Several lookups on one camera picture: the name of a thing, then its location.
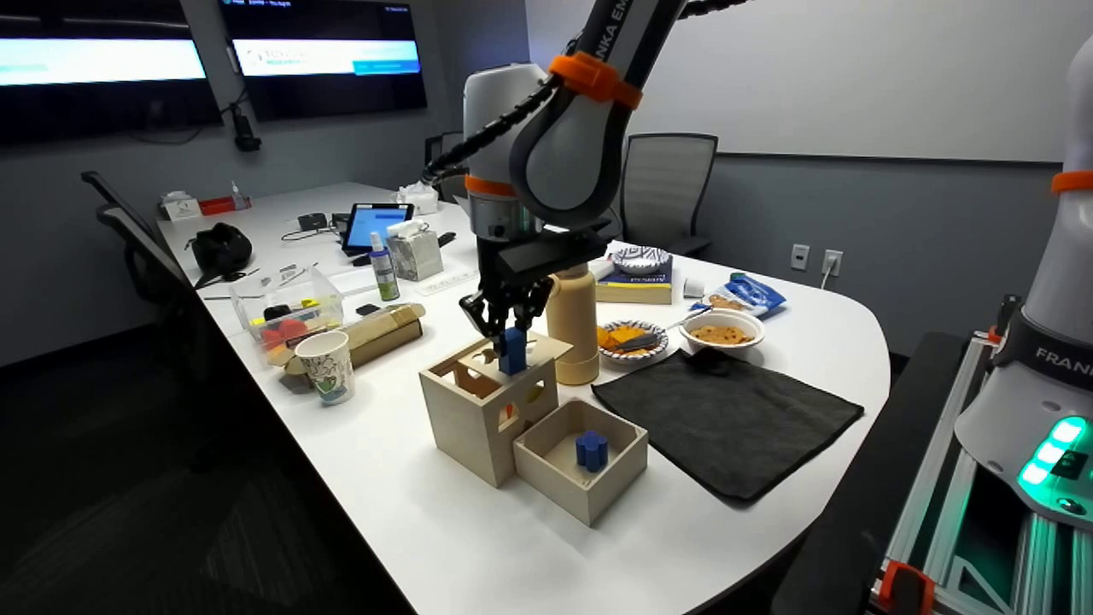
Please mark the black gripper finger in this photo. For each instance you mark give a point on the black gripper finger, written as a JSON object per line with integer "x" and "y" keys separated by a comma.
{"x": 531, "y": 311}
{"x": 478, "y": 315}

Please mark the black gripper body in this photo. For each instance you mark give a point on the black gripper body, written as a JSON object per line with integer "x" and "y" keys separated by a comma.
{"x": 525, "y": 268}

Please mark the long blue block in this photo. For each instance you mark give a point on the long blue block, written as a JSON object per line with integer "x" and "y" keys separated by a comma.
{"x": 512, "y": 352}

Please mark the small blue cube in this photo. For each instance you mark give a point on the small blue cube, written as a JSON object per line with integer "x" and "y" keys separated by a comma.
{"x": 592, "y": 451}

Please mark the white carton box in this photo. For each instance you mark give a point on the white carton box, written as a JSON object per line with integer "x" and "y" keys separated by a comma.
{"x": 418, "y": 251}

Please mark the tan wooden block box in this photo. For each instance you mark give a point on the tan wooden block box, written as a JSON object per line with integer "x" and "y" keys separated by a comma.
{"x": 382, "y": 333}

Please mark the wooden shape sorter box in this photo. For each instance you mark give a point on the wooden shape sorter box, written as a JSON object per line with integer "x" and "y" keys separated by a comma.
{"x": 481, "y": 414}

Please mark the open wooden tray box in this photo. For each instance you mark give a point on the open wooden tray box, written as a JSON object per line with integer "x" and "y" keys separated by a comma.
{"x": 569, "y": 484}

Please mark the small white box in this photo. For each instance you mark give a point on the small white box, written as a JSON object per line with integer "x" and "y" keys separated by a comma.
{"x": 180, "y": 206}

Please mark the tan thermos bottle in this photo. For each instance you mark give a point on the tan thermos bottle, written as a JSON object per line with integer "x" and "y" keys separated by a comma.
{"x": 576, "y": 329}

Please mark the blue and yellow book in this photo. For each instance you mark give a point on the blue and yellow book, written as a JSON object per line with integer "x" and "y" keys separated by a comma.
{"x": 633, "y": 291}

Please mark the patterned bowl with fruit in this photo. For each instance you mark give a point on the patterned bowl with fruit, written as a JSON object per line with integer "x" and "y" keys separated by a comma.
{"x": 633, "y": 342}

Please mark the black phone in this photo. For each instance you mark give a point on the black phone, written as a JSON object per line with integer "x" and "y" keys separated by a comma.
{"x": 368, "y": 310}

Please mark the tablet with blue screen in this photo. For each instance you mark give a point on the tablet with blue screen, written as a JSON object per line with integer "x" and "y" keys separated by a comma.
{"x": 376, "y": 226}

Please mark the small white container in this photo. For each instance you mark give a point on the small white container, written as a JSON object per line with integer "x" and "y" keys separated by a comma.
{"x": 690, "y": 290}

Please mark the paper cup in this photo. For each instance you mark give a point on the paper cup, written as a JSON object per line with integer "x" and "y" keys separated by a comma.
{"x": 327, "y": 366}

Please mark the office chair with mesh back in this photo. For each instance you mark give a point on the office chair with mesh back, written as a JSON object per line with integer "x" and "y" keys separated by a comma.
{"x": 670, "y": 190}

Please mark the white bowl with chips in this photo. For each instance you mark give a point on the white bowl with chips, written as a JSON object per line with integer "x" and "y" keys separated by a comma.
{"x": 723, "y": 333}

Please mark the black pouch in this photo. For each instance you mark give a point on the black pouch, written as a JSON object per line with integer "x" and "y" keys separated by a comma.
{"x": 313, "y": 220}

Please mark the clear plastic bin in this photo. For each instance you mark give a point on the clear plastic bin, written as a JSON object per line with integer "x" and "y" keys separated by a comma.
{"x": 286, "y": 311}

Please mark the black cloth mat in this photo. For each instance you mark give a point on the black cloth mat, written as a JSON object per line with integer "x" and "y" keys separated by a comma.
{"x": 730, "y": 423}

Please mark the blue snack bag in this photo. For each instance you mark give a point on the blue snack bag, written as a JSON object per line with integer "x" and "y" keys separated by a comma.
{"x": 757, "y": 294}

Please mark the black bag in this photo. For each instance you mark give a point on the black bag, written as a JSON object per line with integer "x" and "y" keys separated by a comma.
{"x": 220, "y": 251}

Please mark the flat red item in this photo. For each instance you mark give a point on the flat red item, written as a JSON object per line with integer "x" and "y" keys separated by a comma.
{"x": 224, "y": 204}

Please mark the grey office chair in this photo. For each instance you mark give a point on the grey office chair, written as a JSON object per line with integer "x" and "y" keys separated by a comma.
{"x": 138, "y": 235}

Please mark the white wall outlet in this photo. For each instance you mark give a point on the white wall outlet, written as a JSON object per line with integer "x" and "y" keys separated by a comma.
{"x": 799, "y": 259}
{"x": 833, "y": 260}

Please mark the black wall television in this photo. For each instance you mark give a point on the black wall television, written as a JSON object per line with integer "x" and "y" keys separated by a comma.
{"x": 330, "y": 55}
{"x": 102, "y": 71}

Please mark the wall whiteboard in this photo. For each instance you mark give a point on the wall whiteboard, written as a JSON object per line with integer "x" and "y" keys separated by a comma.
{"x": 888, "y": 79}

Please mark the aluminium robot stand frame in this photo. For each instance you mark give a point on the aluminium robot stand frame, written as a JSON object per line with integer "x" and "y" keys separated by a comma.
{"x": 945, "y": 533}

